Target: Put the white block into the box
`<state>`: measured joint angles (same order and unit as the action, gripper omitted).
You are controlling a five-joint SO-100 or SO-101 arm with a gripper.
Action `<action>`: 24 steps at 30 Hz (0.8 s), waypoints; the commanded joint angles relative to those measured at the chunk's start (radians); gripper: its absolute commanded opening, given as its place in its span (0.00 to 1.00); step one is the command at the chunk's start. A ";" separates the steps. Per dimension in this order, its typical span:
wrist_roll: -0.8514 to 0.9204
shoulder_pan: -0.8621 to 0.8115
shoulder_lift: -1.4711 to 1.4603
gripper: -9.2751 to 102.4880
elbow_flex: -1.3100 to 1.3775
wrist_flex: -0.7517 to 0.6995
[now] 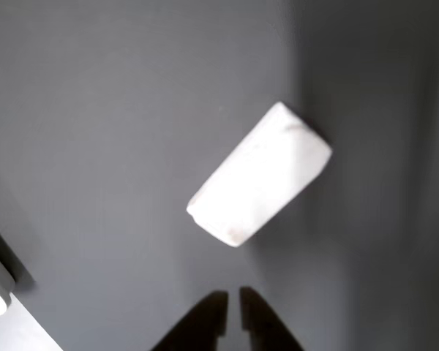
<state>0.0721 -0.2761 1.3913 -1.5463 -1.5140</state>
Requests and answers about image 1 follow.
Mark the grey desk mat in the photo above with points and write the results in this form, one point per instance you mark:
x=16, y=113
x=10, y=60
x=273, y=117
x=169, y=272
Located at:
x=131, y=109

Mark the white block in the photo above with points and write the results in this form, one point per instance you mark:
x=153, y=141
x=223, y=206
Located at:
x=259, y=175

